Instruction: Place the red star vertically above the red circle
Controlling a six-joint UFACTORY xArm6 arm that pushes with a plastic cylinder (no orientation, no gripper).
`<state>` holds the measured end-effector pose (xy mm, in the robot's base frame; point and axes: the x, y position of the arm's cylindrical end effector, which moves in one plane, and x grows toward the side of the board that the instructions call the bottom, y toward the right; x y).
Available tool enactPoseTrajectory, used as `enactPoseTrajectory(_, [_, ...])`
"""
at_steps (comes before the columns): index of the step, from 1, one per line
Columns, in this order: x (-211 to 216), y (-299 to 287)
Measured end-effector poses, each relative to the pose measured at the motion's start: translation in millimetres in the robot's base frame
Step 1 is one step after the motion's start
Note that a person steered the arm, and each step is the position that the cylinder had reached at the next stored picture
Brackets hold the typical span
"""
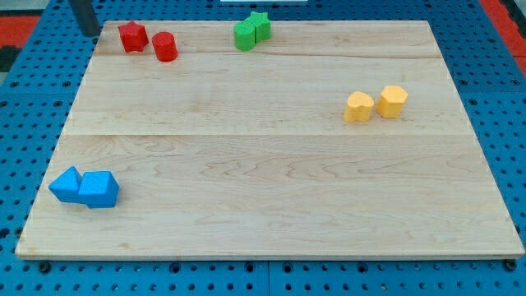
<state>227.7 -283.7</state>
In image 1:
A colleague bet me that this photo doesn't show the blue cube block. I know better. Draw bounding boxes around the blue cube block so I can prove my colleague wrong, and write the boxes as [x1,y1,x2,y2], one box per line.
[78,171,119,208]

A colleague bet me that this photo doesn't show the green star block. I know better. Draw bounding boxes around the green star block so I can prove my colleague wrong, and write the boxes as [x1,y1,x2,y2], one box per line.
[246,12,271,43]

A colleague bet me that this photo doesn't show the blue triangle block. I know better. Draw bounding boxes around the blue triangle block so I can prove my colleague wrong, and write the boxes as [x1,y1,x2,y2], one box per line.
[48,166,81,203]

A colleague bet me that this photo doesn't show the yellow heart block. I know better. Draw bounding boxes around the yellow heart block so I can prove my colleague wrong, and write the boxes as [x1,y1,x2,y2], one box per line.
[344,91,375,123]

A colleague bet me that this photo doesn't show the green cylinder block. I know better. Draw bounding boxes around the green cylinder block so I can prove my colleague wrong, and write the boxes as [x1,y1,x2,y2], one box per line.
[233,21,256,51]

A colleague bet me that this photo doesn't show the yellow hexagon block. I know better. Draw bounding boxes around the yellow hexagon block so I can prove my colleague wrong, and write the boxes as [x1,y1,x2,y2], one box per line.
[376,86,408,118]

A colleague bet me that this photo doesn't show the red cylinder block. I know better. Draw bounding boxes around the red cylinder block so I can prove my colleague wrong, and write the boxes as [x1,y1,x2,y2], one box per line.
[152,31,178,62]

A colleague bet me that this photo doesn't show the wooden board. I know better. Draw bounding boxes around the wooden board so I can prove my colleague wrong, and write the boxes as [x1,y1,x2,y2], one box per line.
[16,21,524,261]

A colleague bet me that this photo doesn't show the red star block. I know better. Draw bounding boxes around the red star block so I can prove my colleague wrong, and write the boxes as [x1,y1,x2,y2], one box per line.
[118,21,149,53]

